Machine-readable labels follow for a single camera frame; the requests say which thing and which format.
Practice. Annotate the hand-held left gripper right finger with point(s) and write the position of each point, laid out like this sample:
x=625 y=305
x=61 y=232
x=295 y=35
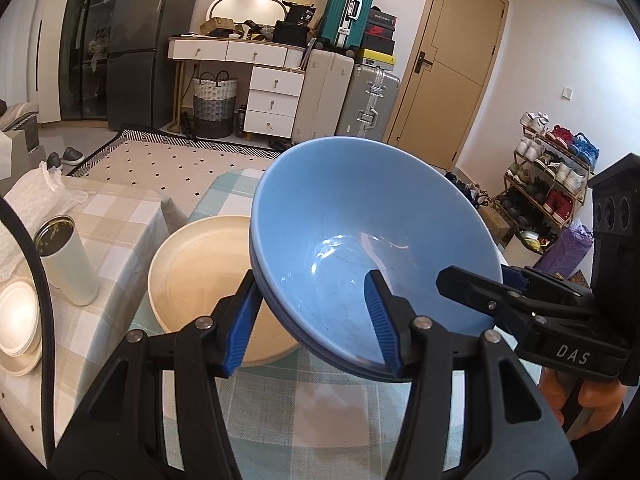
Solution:
x=382 y=320

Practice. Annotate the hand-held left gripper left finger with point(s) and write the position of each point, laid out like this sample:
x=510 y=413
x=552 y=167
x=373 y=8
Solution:
x=240 y=320

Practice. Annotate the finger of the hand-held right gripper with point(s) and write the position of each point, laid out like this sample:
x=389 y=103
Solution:
x=475 y=290
x=550 y=290

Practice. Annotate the person's right hand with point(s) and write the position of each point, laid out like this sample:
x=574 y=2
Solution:
x=602 y=402

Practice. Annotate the purple plastic bag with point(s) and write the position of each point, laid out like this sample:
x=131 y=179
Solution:
x=567 y=252

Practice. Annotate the pile of dark shoes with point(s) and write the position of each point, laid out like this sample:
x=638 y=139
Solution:
x=467 y=190

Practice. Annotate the wooden shoe rack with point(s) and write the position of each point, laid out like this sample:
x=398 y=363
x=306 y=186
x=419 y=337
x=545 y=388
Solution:
x=590 y=185

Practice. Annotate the green checked tablecloth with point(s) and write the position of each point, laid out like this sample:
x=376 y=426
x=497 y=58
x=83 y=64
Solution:
x=310 y=410

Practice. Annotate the rows of sneakers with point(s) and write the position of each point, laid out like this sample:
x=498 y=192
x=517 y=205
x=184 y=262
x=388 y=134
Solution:
x=555 y=170

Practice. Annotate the beige checked tablecloth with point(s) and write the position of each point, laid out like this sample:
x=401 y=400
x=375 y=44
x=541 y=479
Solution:
x=115 y=220

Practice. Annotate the dotted cream rug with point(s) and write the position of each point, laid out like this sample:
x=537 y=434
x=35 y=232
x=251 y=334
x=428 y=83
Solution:
x=175 y=165

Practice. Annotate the white tumbler cup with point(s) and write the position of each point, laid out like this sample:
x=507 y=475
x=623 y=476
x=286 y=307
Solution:
x=70 y=270

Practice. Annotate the black bottle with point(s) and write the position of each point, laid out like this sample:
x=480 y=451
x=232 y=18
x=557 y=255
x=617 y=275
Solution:
x=240 y=120

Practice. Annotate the silver suitcase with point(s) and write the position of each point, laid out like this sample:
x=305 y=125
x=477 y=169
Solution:
x=370 y=105

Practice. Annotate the woven laundry basket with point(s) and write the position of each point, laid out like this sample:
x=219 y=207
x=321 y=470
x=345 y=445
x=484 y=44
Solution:
x=215 y=107

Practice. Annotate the white drawer unit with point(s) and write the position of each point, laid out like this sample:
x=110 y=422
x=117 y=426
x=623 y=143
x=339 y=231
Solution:
x=272 y=105

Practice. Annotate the stack of small white dishes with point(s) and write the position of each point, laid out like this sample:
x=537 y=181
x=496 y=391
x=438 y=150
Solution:
x=17 y=315

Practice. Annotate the beige suitcase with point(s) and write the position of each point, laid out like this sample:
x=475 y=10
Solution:
x=320 y=95

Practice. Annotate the grey slipper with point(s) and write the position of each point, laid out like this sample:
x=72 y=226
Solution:
x=54 y=161
x=73 y=155

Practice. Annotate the crumpled white plastic wrap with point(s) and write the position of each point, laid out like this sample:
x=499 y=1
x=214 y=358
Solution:
x=30 y=195

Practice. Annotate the yellow and black shoebox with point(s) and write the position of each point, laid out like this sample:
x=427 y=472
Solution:
x=376 y=60

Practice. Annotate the tan wooden door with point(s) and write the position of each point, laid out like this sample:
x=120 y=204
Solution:
x=450 y=20

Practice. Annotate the white vanity desk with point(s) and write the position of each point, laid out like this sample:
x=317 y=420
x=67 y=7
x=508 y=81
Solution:
x=210 y=50

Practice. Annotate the red and black shoebox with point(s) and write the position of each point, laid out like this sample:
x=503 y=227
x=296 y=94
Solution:
x=378 y=31

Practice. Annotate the black storage case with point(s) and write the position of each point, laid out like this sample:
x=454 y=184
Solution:
x=289 y=34

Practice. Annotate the grey upholstered seat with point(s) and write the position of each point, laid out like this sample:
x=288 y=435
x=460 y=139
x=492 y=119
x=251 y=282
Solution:
x=20 y=125

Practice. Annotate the small cardboard box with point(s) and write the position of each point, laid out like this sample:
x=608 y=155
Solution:
x=217 y=26

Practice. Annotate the dark grey refrigerator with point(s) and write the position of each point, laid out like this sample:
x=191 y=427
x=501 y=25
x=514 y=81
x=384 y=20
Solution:
x=145 y=35

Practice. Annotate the teal suitcase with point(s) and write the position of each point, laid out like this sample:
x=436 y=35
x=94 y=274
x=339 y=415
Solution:
x=345 y=15

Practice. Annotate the black glass cabinet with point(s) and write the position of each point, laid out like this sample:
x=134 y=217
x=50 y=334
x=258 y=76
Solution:
x=80 y=60

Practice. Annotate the oval vanity mirror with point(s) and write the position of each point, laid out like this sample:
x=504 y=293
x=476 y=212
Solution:
x=245 y=12

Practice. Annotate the white light switch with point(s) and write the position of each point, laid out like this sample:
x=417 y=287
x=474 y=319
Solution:
x=566 y=92

